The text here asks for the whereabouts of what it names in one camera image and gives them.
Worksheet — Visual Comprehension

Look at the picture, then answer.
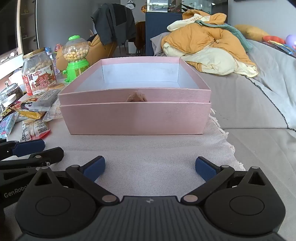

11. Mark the grey pillow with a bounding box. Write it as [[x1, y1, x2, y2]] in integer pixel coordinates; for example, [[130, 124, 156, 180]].
[[150, 32, 172, 57]]

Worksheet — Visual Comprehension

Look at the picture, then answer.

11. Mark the blue snack packet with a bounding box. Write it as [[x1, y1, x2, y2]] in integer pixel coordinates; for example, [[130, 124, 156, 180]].
[[0, 111, 19, 135]]

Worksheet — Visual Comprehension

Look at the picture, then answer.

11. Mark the brown wooden chair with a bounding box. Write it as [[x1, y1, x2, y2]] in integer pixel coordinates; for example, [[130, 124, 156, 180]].
[[135, 21, 147, 56]]

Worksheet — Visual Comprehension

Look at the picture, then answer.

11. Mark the transparent snack packet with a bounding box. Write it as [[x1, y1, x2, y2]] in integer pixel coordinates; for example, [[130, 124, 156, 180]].
[[43, 101, 63, 120]]

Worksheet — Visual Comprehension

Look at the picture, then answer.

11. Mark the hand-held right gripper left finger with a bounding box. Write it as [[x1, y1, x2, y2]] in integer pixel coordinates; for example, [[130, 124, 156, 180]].
[[28, 156, 118, 206]]

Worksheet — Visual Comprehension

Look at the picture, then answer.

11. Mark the peanut jar with gold lid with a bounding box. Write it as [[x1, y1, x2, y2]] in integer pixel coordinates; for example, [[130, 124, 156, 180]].
[[22, 48, 57, 97]]

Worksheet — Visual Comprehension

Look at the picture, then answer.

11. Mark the white woven table mat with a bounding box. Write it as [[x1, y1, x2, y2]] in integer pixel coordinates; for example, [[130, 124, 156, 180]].
[[0, 111, 246, 210]]

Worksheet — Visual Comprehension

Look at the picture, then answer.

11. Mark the green candy dispenser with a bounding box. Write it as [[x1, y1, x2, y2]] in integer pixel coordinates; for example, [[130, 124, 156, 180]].
[[62, 35, 90, 82]]

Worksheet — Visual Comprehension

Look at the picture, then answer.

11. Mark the white rice cracker packet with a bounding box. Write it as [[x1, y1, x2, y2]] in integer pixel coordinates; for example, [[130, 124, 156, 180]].
[[20, 119, 52, 142]]

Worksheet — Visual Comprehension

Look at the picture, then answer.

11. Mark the blue cabinet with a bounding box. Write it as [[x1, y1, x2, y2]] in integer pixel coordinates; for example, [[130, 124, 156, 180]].
[[145, 11, 185, 57]]

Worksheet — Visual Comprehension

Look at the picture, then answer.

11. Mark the white television cabinet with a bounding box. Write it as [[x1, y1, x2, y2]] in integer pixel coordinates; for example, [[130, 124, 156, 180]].
[[0, 49, 24, 78]]

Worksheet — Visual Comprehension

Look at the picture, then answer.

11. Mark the colourful toy pile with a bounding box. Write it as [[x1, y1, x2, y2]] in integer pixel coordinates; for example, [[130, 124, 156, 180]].
[[262, 35, 296, 55]]

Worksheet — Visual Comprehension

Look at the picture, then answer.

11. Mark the black television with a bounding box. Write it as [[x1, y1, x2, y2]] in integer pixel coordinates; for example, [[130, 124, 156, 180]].
[[0, 0, 19, 56]]

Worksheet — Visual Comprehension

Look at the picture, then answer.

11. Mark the yellow and cream quilt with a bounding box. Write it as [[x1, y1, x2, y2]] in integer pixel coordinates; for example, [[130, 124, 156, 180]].
[[161, 10, 258, 78]]

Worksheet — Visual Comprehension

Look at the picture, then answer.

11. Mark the white shelf unit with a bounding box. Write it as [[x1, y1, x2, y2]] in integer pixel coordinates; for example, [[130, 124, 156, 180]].
[[17, 0, 39, 56]]

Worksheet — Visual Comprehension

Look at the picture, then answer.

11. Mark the green cloth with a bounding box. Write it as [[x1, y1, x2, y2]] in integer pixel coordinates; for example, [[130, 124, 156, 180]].
[[195, 20, 253, 53]]

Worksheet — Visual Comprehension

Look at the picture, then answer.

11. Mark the purple ball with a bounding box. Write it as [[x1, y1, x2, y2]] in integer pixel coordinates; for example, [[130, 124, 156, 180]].
[[285, 34, 296, 50]]

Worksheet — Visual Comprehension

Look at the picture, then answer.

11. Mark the yellow pillow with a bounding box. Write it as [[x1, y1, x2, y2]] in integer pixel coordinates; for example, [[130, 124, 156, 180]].
[[233, 24, 270, 42]]

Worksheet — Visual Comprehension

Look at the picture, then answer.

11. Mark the dark grey jacket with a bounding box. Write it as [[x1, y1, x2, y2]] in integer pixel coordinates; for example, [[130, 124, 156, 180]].
[[91, 3, 137, 46]]

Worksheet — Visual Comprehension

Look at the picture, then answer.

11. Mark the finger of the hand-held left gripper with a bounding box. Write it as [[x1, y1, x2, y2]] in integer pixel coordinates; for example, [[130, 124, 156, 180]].
[[0, 147, 65, 172], [0, 139, 46, 161]]

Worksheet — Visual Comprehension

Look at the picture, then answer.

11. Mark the panda print snack packet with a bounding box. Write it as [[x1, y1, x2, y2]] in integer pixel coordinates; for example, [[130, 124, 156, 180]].
[[10, 97, 48, 112]]

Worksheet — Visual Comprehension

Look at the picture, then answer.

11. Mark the glass jar with dark contents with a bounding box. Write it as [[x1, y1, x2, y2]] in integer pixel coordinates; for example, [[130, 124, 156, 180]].
[[0, 82, 24, 102]]

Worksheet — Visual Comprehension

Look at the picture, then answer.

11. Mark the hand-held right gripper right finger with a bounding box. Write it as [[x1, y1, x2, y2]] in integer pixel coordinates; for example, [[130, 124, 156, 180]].
[[180, 156, 274, 206]]

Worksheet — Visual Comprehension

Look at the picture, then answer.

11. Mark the grey snack packet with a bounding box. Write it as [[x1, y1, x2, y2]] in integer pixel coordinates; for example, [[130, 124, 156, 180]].
[[32, 89, 61, 110]]

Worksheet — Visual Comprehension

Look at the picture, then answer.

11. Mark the grey sofa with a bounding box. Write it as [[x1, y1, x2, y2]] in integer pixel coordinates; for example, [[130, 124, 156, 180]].
[[150, 32, 296, 241]]

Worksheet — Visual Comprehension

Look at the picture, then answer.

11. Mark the glass display case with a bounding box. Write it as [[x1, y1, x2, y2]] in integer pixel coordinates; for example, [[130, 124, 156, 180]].
[[147, 0, 219, 14]]

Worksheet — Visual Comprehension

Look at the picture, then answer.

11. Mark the colourful toy card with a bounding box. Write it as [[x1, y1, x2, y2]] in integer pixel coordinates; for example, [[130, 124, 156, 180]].
[[45, 44, 63, 76]]

